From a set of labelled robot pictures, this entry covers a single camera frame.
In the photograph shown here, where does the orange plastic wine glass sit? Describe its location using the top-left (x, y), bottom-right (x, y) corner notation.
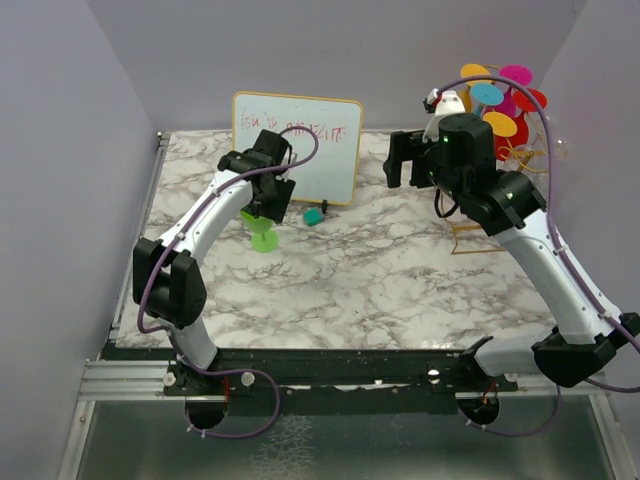
top-left (482, 111), bottom-right (518, 138)

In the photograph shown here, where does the yellow plastic wine glass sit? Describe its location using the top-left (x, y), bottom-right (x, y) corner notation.
top-left (459, 63), bottom-right (490, 112)

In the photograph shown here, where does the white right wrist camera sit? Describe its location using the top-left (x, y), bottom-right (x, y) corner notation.
top-left (422, 89), bottom-right (466, 143)

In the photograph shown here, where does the yellow framed whiteboard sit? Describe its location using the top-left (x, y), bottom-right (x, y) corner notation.
top-left (232, 92), bottom-right (363, 206)

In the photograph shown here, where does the blue plastic wine glass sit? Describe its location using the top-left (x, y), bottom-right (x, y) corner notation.
top-left (470, 82), bottom-right (504, 116)

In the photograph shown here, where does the pink plastic wine glass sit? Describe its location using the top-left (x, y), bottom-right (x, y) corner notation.
top-left (495, 64), bottom-right (533, 118)

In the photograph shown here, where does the teal whiteboard eraser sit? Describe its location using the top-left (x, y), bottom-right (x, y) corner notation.
top-left (303, 208), bottom-right (324, 226)

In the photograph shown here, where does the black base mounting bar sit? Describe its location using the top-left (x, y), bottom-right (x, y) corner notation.
top-left (164, 348), bottom-right (517, 416)

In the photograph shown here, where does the gold wire wine glass rack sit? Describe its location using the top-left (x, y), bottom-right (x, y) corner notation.
top-left (458, 63), bottom-right (549, 234)

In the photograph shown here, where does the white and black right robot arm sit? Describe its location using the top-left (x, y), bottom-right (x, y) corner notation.
top-left (383, 113), bottom-right (639, 391)

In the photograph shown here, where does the green plastic wine glass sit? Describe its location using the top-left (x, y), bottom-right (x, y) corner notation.
top-left (240, 210), bottom-right (279, 253)

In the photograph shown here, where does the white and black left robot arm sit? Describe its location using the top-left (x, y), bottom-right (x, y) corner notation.
top-left (132, 130), bottom-right (295, 395)

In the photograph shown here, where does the red plastic wine glass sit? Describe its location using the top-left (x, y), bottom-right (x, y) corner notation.
top-left (494, 88), bottom-right (537, 161)

